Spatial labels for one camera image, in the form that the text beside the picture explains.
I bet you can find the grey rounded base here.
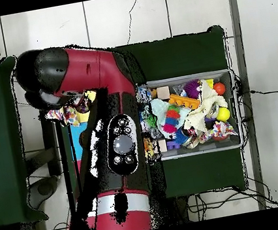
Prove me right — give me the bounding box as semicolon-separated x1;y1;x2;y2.
24;174;63;210

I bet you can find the black cable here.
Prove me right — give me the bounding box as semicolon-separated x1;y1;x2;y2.
249;85;278;98

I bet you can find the yellow ball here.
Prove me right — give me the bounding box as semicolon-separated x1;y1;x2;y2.
214;105;233;123

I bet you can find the mint green waffle cloth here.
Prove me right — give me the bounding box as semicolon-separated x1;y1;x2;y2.
149;92;194;131

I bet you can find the wooden box with three holes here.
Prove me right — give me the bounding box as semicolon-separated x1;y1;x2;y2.
60;88;116;196

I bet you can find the colourful dotted cloth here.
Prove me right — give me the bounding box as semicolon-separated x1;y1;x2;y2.
201;118;239;144
42;92;96;131

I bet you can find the orange plastic building block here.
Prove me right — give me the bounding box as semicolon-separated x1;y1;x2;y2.
167;89;202;114

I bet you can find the small orange ball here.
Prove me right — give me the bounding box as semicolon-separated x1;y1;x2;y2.
212;80;227;97

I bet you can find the small wooden cube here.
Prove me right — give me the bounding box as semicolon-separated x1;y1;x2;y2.
155;86;171;101
156;139;168;154

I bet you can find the cream waffle cloth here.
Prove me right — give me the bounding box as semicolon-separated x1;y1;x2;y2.
176;76;233;137

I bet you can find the purple spiky monster toy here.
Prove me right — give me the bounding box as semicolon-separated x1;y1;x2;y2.
181;78;204;101

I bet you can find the silver wire mesh bin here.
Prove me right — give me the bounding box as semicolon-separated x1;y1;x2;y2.
133;65;247;164

